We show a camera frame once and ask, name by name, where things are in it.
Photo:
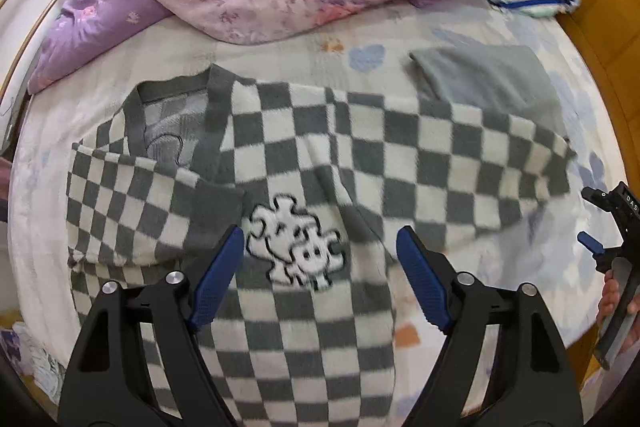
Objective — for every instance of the grey folded cloth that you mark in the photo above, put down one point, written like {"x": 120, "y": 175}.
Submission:
{"x": 480, "y": 77}

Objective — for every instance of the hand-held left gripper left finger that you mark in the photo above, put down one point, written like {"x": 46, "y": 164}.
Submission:
{"x": 217, "y": 278}

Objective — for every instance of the grey white checkered sweater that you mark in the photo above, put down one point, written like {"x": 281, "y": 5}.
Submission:
{"x": 300, "y": 132}

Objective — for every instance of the figure printed cloth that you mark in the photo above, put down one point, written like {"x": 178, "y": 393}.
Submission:
{"x": 30, "y": 352}

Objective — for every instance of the person's right hand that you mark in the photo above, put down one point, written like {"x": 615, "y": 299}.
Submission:
{"x": 609, "y": 299}

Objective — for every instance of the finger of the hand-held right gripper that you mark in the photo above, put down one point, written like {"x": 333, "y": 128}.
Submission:
{"x": 590, "y": 243}
{"x": 595, "y": 197}

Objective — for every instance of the wooden bed frame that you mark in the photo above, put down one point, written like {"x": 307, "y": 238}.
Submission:
{"x": 582, "y": 357}

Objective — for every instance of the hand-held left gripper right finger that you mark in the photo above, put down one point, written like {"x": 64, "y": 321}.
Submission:
{"x": 422, "y": 279}

